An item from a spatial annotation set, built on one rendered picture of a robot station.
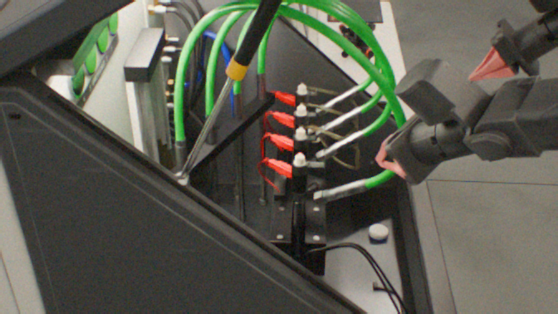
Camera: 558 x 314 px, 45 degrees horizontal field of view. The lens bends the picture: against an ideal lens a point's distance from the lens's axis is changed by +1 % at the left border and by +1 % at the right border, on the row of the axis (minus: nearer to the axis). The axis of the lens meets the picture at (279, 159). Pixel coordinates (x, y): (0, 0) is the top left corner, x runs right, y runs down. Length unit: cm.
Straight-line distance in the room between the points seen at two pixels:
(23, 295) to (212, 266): 25
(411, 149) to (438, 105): 11
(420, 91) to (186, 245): 32
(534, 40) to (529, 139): 43
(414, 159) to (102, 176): 39
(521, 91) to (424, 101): 10
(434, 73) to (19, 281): 56
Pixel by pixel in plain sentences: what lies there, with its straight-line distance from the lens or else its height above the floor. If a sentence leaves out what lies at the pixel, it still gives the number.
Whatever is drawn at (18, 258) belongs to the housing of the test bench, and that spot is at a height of 122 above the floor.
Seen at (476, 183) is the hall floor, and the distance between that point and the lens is 305.
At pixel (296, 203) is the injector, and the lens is 118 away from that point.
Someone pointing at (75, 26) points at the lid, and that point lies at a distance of 65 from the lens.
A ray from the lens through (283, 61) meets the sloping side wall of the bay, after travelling 139.
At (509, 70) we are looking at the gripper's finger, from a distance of 117.
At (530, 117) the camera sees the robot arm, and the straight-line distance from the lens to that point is 73.
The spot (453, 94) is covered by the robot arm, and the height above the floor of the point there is 140.
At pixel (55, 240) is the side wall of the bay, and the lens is 84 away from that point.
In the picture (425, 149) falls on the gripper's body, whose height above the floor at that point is 130.
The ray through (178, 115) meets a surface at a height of 121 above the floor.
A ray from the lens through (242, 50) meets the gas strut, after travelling 67.
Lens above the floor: 178
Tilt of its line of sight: 35 degrees down
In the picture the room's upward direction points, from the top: straight up
